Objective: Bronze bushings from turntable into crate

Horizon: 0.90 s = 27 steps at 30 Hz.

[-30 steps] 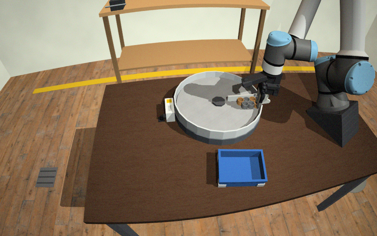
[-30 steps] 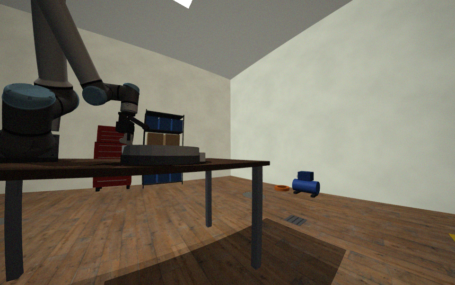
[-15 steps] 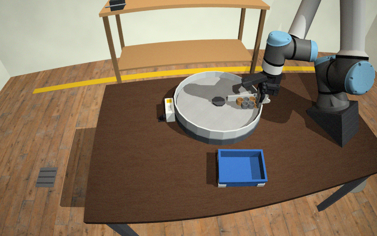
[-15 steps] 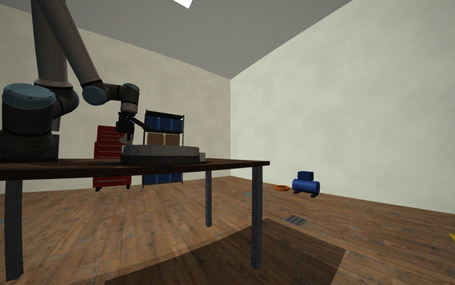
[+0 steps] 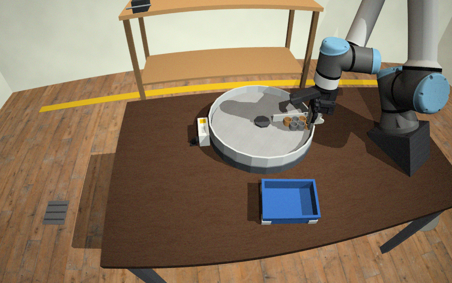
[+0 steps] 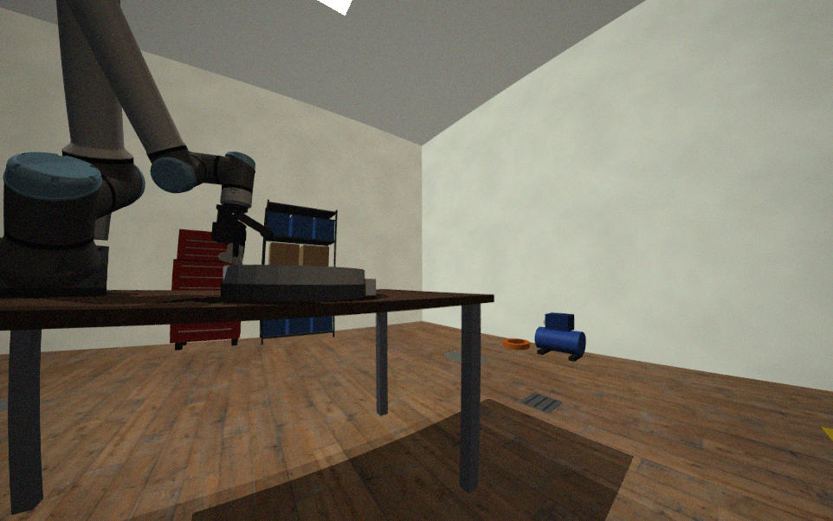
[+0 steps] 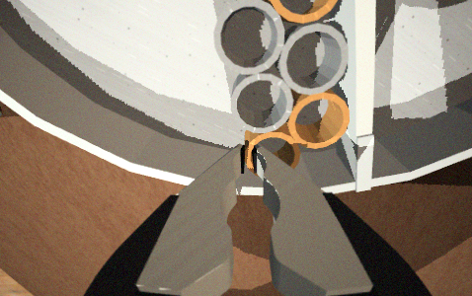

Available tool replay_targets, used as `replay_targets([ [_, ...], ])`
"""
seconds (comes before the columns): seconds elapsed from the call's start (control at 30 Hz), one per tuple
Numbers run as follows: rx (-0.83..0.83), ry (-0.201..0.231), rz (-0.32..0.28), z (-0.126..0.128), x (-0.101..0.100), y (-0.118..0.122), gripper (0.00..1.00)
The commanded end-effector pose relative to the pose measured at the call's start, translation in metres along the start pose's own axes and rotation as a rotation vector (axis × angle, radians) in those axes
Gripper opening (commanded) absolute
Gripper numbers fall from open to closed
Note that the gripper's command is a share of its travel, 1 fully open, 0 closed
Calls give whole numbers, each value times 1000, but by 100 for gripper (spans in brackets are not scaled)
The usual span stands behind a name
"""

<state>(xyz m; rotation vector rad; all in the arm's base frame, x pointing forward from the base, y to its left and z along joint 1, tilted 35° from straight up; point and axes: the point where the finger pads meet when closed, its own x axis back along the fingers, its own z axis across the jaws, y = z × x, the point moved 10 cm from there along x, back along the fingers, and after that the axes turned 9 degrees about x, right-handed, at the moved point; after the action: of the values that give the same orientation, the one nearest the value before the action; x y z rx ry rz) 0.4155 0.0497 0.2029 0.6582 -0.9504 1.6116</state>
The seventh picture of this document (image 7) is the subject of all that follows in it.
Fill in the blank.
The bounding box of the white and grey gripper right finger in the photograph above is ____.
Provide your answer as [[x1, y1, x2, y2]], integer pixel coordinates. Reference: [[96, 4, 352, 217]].
[[252, 143, 432, 296]]

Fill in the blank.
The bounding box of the bronze bushing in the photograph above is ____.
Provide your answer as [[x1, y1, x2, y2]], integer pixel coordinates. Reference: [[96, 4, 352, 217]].
[[264, 0, 338, 24], [245, 123, 300, 176], [286, 89, 350, 149]]

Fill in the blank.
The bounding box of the grey metal ring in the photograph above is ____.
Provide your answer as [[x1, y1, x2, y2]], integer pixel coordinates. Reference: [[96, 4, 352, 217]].
[[213, 0, 284, 75], [275, 23, 349, 95], [231, 67, 293, 133]]

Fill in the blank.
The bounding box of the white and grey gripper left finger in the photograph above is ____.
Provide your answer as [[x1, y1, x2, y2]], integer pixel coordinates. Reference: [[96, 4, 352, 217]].
[[84, 144, 245, 296]]

